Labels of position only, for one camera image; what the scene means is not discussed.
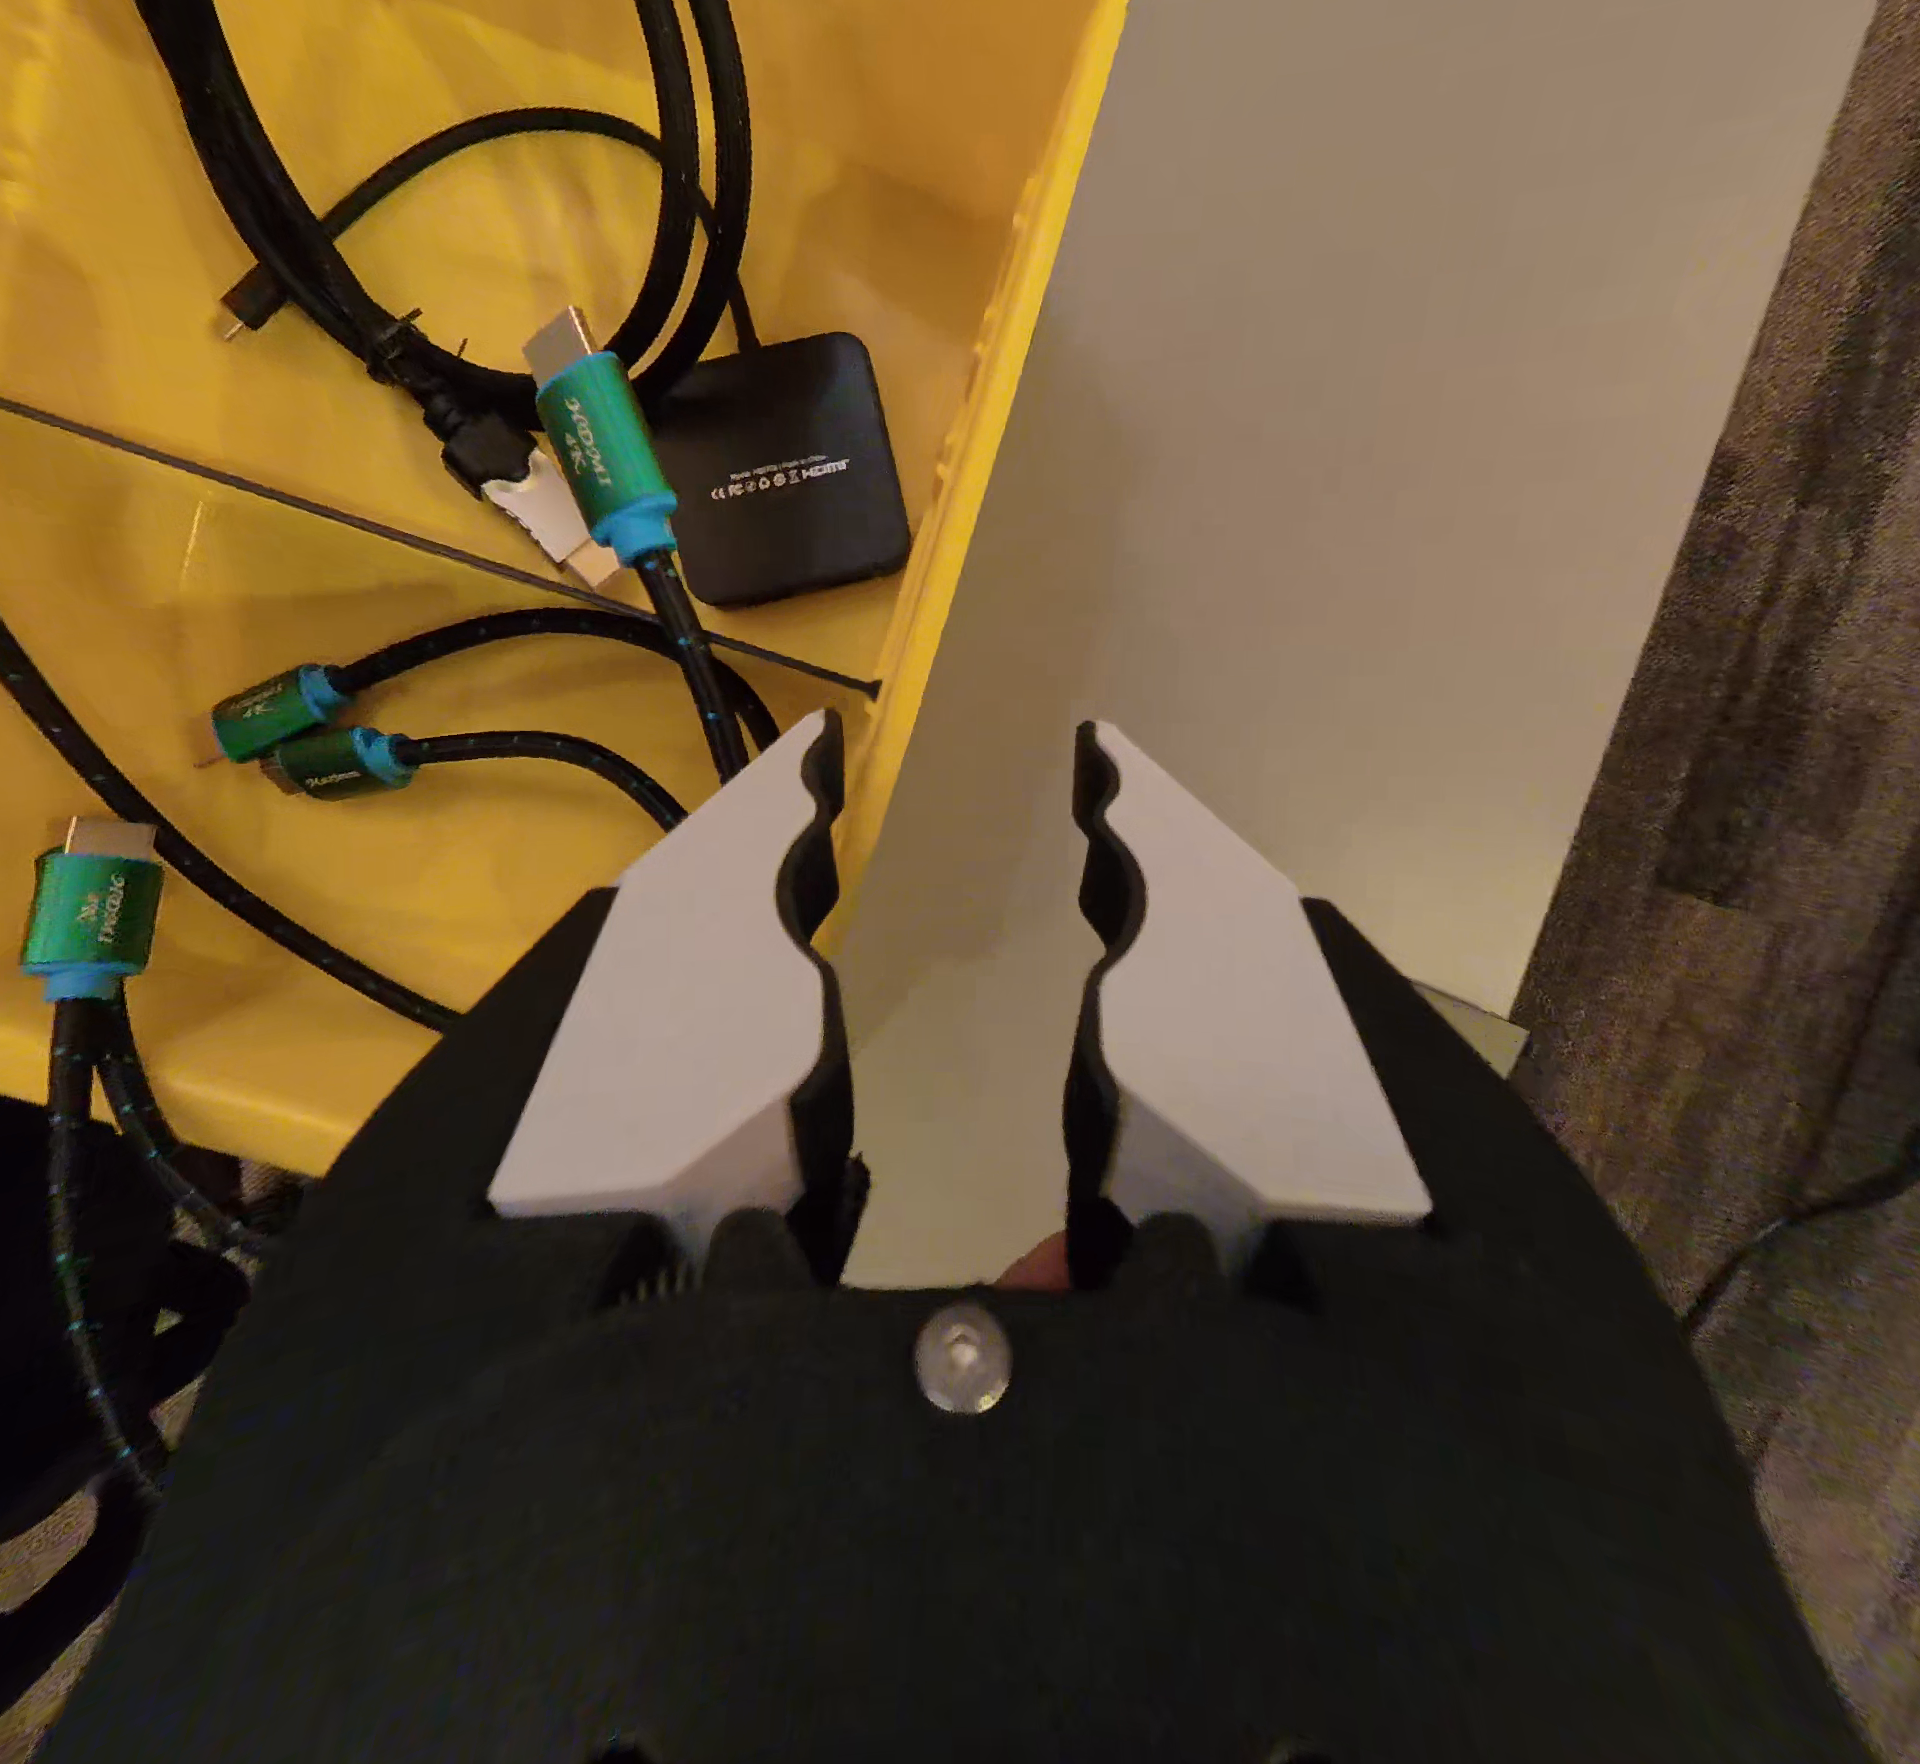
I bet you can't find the small table control pad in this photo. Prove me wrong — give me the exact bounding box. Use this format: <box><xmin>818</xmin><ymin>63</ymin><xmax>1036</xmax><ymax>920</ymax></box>
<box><xmin>1409</xmin><ymin>982</ymin><xmax>1537</xmax><ymax>1073</ymax></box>

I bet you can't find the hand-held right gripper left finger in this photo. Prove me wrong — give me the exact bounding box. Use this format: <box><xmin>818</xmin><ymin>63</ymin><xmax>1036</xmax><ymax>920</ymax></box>
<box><xmin>486</xmin><ymin>707</ymin><xmax>863</xmax><ymax>1262</ymax></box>

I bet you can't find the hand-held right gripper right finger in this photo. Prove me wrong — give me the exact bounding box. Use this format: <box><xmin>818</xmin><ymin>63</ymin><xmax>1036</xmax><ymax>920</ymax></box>
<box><xmin>1063</xmin><ymin>718</ymin><xmax>1439</xmax><ymax>1273</ymax></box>

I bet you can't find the green plug braided HDMI cable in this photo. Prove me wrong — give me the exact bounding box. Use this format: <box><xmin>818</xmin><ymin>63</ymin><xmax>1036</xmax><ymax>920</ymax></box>
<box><xmin>521</xmin><ymin>306</ymin><xmax>750</xmax><ymax>784</ymax></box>
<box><xmin>16</xmin><ymin>728</ymin><xmax>693</xmax><ymax>1513</ymax></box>
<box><xmin>0</xmin><ymin>609</ymin><xmax>781</xmax><ymax>1033</ymax></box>

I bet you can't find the thin black USB cable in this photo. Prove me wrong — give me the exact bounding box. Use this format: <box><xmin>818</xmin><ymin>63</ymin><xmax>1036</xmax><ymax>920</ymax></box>
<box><xmin>212</xmin><ymin>112</ymin><xmax>771</xmax><ymax>349</ymax></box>

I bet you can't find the black switch pigtail cable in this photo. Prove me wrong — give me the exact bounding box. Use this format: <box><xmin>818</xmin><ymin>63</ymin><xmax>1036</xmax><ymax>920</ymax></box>
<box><xmin>80</xmin><ymin>0</ymin><xmax>760</xmax><ymax>597</ymax></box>

